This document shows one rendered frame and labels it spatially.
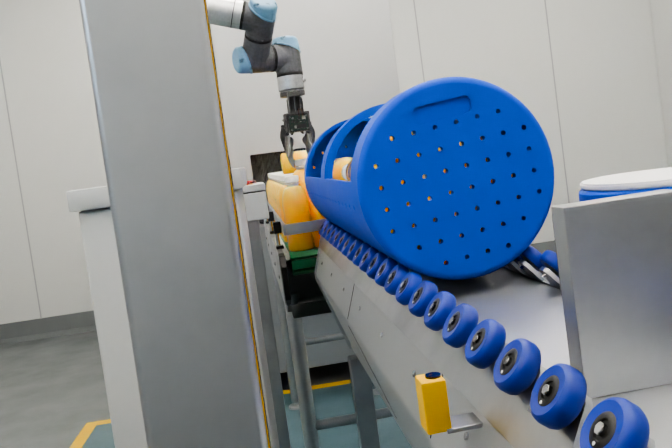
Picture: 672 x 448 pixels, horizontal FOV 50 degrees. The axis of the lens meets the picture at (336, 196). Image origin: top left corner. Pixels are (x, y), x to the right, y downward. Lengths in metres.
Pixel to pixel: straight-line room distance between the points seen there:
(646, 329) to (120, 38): 0.46
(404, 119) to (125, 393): 0.77
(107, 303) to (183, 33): 1.08
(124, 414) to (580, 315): 1.03
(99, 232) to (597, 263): 1.00
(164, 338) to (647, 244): 0.40
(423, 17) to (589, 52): 1.51
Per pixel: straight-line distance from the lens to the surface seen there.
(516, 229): 1.04
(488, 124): 1.03
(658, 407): 0.61
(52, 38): 6.44
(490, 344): 0.65
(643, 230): 0.62
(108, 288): 1.42
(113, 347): 1.44
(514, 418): 0.60
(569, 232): 0.60
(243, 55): 1.99
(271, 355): 2.14
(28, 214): 6.43
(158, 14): 0.38
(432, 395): 0.64
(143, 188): 0.37
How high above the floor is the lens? 1.15
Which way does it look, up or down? 3 degrees down
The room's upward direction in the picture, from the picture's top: 8 degrees counter-clockwise
